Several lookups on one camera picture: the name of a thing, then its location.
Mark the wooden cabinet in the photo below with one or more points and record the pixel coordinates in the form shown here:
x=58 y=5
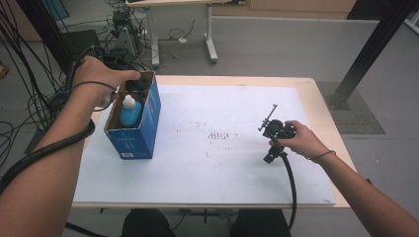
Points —
x=296 y=8

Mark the person's left leg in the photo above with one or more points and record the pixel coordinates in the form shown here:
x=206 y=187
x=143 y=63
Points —
x=148 y=225

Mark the person's right leg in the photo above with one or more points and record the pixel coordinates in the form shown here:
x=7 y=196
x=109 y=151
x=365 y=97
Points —
x=260 y=225

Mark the black metal post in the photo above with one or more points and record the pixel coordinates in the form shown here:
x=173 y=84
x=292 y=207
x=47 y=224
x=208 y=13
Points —
x=49 y=33
x=369 y=52

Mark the white plug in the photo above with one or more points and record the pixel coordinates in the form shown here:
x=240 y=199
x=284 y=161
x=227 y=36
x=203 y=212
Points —
x=182 y=40

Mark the white table mat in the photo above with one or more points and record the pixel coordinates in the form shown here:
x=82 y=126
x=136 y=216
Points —
x=214 y=177

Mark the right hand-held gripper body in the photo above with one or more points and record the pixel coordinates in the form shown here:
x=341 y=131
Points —
x=276 y=128

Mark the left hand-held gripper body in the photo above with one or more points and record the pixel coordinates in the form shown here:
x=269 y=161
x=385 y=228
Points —
x=123 y=59

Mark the white desk with legs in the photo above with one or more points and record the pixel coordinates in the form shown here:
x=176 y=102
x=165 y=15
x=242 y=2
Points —
x=210 y=39

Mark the black tape piece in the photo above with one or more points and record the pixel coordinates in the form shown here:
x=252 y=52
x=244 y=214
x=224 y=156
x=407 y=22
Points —
x=369 y=180

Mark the black square box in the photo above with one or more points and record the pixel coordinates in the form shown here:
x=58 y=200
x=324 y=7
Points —
x=82 y=41

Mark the teal panel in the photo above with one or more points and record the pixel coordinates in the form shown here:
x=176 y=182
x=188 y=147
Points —
x=56 y=8

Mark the person's leg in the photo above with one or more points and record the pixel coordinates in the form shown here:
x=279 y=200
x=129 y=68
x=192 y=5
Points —
x=148 y=225
x=260 y=225

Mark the grey grid floor mat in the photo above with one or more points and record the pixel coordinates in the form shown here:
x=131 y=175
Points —
x=359 y=115

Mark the blue cardboard box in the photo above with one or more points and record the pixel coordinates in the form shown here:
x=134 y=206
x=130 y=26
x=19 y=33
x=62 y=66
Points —
x=135 y=141

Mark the person's right hand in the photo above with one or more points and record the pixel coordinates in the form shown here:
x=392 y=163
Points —
x=303 y=141

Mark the blue bottle with white cap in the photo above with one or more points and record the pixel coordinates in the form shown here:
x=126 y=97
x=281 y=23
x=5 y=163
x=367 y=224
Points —
x=130 y=115

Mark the person's left hand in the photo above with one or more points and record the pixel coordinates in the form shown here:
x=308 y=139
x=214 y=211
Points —
x=95 y=72

